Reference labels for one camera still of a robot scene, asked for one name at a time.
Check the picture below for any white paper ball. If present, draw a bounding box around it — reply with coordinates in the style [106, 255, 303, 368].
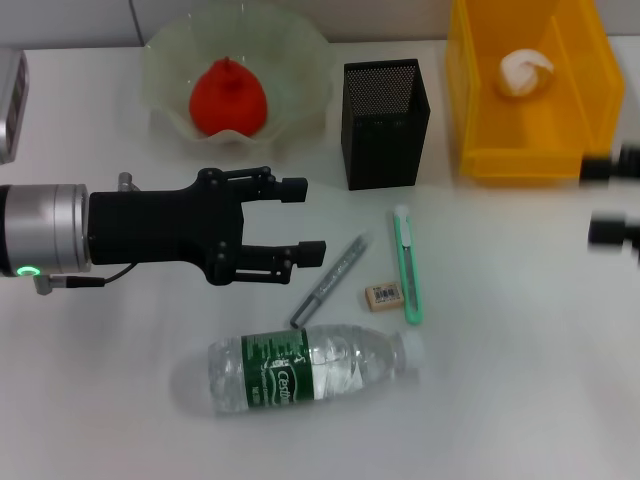
[494, 48, 556, 99]

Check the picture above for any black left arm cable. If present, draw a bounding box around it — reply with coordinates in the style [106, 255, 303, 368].
[47, 262, 136, 290]

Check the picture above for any pale green glass fruit bowl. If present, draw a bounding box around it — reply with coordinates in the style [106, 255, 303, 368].
[141, 4, 335, 164]

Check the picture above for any clear green-label water bottle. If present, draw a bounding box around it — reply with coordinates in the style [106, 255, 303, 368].
[207, 323, 426, 415]

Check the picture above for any beige eraser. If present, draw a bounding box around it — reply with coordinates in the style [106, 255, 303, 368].
[364, 282, 404, 314]

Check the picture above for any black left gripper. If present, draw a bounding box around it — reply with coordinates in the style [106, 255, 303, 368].
[87, 166, 327, 286]

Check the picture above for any green utility knife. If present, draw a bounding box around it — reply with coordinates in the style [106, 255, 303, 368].
[392, 204, 424, 325]

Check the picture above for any black mesh pen holder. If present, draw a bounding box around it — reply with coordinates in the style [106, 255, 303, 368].
[341, 58, 432, 191]

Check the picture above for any yellow plastic bin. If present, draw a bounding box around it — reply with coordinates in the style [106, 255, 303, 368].
[445, 0, 626, 181]

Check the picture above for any grey pen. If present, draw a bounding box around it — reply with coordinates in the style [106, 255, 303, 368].
[290, 234, 371, 330]

